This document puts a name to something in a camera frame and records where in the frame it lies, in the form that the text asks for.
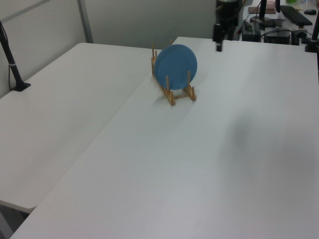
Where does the black electronics box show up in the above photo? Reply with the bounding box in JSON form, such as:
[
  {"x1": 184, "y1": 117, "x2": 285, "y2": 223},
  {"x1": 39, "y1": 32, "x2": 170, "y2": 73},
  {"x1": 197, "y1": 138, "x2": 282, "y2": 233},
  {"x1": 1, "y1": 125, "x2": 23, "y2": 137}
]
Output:
[{"x1": 263, "y1": 29, "x2": 293, "y2": 44}]

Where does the black camera stand pole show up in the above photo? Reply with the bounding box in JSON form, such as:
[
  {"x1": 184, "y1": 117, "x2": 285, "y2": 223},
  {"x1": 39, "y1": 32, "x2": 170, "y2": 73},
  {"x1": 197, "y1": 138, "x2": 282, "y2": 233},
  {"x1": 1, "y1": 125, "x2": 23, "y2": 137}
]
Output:
[{"x1": 0, "y1": 20, "x2": 31, "y2": 93}]

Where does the black monitor stand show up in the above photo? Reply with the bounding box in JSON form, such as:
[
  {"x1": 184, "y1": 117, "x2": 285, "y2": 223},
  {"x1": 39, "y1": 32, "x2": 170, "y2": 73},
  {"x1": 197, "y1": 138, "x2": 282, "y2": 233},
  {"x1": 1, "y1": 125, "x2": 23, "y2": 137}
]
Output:
[{"x1": 250, "y1": 0, "x2": 276, "y2": 28}]

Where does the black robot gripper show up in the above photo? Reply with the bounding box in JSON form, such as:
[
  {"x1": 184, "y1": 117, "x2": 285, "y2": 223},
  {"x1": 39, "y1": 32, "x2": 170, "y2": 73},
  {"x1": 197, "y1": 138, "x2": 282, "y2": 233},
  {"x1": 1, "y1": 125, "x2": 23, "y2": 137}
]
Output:
[{"x1": 212, "y1": 9, "x2": 241, "y2": 52}]

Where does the blue round plate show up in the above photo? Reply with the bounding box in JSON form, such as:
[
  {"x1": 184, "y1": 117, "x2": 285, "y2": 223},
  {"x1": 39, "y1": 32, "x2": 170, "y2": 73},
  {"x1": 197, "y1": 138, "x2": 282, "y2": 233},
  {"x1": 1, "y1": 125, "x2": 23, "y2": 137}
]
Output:
[{"x1": 154, "y1": 43, "x2": 198, "y2": 91}]

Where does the brown flat box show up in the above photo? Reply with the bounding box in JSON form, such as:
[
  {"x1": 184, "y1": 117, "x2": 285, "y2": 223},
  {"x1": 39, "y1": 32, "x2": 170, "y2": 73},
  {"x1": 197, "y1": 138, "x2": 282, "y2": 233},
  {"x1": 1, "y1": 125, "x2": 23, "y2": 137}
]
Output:
[{"x1": 247, "y1": 5, "x2": 277, "y2": 15}]

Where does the black computer keyboard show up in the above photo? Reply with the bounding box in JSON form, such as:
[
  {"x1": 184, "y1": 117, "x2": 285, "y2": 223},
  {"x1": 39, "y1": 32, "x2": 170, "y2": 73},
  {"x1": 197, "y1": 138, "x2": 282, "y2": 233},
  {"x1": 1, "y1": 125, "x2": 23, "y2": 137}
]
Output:
[{"x1": 280, "y1": 5, "x2": 313, "y2": 26}]

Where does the wooden plate rack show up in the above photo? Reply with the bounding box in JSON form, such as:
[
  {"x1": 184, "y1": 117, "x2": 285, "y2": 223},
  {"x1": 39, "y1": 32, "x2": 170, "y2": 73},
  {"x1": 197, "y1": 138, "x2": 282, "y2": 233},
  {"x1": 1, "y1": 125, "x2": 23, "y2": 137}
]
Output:
[{"x1": 150, "y1": 39, "x2": 197, "y2": 107}]

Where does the black clamp-mounted pole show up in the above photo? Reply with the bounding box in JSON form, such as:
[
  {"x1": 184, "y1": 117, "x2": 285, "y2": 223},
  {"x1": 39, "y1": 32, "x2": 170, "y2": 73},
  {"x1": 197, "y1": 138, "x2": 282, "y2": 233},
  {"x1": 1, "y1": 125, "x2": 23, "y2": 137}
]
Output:
[{"x1": 304, "y1": 13, "x2": 319, "y2": 53}]

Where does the dark device with green light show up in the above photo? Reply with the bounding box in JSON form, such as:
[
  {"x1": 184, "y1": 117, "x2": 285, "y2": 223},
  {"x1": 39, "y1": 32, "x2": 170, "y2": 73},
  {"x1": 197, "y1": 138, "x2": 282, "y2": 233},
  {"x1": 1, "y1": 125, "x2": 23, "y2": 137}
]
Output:
[{"x1": 242, "y1": 20, "x2": 262, "y2": 41}]

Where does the grey partition frame post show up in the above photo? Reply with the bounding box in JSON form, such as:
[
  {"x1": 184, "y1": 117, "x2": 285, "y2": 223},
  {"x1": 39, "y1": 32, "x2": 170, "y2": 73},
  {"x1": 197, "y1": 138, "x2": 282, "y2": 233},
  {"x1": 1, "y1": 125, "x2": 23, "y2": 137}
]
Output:
[{"x1": 76, "y1": 0, "x2": 94, "y2": 44}]

